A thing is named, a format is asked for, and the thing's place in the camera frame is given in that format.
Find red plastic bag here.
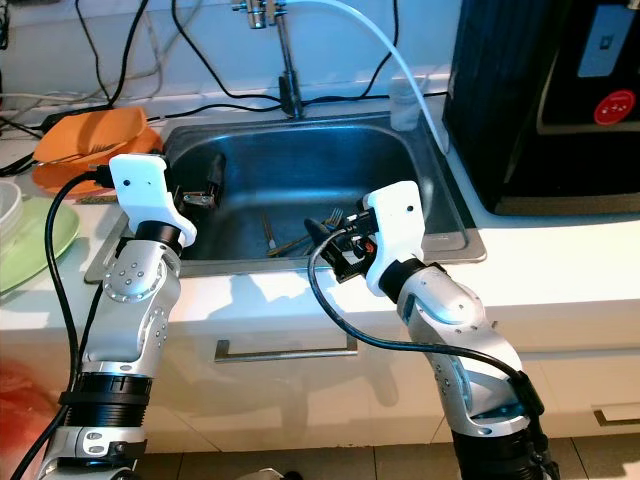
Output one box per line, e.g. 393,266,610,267
0,358,58,480

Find stainless steel sink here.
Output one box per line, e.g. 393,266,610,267
83,112,481,286

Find clear plastic cup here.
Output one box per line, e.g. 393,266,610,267
387,72,427,134

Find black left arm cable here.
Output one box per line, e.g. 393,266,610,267
8,170,113,480

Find pale green plate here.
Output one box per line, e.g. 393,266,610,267
0,196,82,297

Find black power cable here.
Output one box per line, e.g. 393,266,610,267
302,0,406,109
170,0,291,109

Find orange plastic bowl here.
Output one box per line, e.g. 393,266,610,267
35,106,153,168

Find thick dark wall cable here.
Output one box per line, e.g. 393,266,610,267
115,0,166,111

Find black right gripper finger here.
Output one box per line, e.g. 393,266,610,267
303,218,353,249

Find white kitchen cabinet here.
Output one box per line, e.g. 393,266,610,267
0,300,640,456

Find orange plastic plate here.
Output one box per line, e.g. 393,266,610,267
30,130,164,198

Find black water dispenser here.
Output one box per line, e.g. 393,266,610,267
442,0,640,217

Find steel sink faucet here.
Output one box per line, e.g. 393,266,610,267
232,0,306,121

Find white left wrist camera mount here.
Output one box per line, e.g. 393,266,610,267
108,153,197,247

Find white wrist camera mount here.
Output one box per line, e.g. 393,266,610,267
362,180,424,299
108,153,197,247

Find dark cabinet door handle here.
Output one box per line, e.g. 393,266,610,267
213,334,360,364

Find silver drawer handle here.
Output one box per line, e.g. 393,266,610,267
591,404,640,430

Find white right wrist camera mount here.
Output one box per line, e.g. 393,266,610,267
362,180,424,299

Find thin black wall cable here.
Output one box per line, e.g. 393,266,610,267
90,0,126,109

